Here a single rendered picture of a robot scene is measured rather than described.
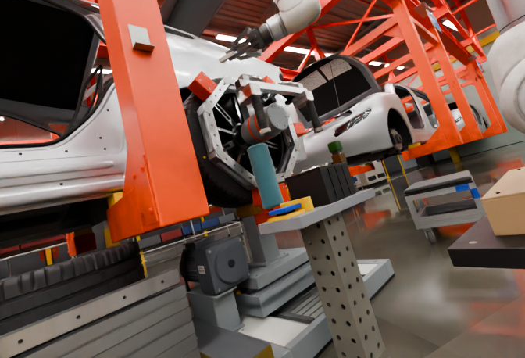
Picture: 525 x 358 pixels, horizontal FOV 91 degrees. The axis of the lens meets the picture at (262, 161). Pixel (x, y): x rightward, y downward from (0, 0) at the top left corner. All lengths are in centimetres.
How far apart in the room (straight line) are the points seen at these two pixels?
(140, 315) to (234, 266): 37
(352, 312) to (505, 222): 43
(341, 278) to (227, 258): 44
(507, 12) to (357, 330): 79
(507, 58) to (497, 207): 31
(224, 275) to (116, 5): 100
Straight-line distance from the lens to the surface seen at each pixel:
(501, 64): 63
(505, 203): 75
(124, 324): 88
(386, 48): 754
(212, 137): 107
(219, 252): 105
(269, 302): 115
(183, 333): 93
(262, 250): 129
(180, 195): 83
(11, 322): 95
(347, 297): 85
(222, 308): 113
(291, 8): 112
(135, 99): 90
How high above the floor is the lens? 51
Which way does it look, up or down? 9 degrees up
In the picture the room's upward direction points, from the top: 16 degrees counter-clockwise
